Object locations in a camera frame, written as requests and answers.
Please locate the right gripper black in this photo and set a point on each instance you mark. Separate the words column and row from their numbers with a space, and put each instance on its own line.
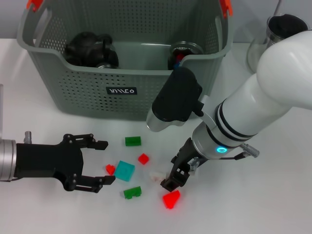
column 184, row 156

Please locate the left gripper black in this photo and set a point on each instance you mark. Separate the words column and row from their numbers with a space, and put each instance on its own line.
column 48, row 162

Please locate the bright red toy brick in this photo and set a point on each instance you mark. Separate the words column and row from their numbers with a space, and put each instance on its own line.
column 171, row 199

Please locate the blue square toy plate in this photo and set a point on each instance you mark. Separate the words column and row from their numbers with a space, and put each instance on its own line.
column 179, row 59

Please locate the dark red brick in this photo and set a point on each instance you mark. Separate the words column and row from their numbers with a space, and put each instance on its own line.
column 182, row 50

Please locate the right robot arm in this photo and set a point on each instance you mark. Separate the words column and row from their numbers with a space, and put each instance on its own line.
column 268, row 92

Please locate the grey-green perforated storage bin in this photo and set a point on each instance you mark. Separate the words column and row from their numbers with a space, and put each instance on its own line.
column 122, row 102

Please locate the small orange-red notched brick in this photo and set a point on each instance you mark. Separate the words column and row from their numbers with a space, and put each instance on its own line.
column 110, row 169

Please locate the white toy brick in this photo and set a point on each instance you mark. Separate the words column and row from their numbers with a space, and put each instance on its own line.
column 157, row 176

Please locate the teal square toy plate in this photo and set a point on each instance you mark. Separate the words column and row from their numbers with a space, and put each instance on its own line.
column 124, row 170

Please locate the right gripper silver plug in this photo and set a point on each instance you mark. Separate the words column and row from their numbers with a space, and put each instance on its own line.
column 194, row 163

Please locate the green toy brick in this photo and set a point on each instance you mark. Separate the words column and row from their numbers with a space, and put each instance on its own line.
column 132, row 141
column 131, row 193

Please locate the small red square brick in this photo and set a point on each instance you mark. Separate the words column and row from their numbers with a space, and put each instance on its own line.
column 143, row 159

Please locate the black clay teapot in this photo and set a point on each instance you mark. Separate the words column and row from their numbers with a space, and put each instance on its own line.
column 80, row 47

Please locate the glass coffee pot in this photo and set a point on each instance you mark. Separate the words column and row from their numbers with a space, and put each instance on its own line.
column 285, row 23

